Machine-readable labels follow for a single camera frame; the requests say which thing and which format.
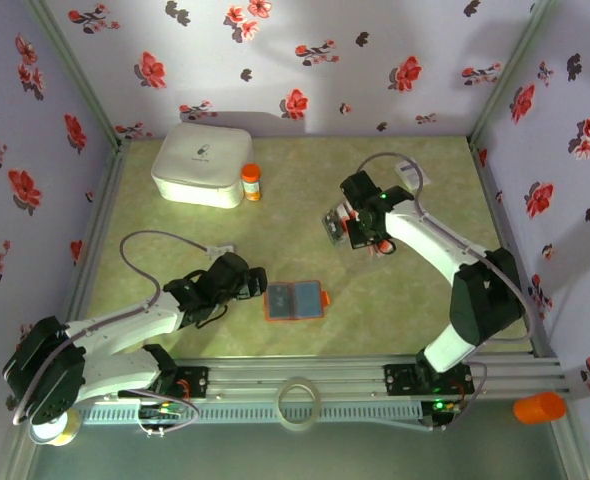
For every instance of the pill blister packs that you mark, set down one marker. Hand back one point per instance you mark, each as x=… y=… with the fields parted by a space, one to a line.
x=334 y=227

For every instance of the orange card holder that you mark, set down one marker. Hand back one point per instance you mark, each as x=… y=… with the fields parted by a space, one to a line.
x=307 y=300

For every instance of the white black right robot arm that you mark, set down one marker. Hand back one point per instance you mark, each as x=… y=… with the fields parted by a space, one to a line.
x=425 y=240

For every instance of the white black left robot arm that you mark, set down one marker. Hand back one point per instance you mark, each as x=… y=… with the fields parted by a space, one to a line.
x=125 y=325

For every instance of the orange pill bottle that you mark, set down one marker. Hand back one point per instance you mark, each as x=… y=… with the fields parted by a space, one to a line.
x=251 y=185

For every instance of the white pill case box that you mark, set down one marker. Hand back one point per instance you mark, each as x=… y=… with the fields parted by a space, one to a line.
x=200 y=165

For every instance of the clear tape roll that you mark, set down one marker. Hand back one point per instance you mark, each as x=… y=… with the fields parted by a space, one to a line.
x=281 y=405

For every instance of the green circuit board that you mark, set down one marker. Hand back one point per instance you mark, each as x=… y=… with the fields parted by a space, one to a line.
x=167 y=411
x=440 y=406

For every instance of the orange plastic cup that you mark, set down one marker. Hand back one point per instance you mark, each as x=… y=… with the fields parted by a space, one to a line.
x=540 y=407

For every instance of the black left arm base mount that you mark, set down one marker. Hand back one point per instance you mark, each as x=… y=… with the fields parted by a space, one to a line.
x=197 y=382

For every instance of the long aluminium frame rail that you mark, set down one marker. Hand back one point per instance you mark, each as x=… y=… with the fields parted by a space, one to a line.
x=325 y=370

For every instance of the aluminium side rail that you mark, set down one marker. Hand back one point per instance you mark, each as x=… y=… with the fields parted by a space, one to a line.
x=97 y=225
x=509 y=225

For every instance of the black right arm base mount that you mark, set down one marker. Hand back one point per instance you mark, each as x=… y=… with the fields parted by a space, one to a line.
x=400 y=380

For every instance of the aluminium corner post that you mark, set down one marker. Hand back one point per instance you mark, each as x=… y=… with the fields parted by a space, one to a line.
x=78 y=75
x=507 y=75

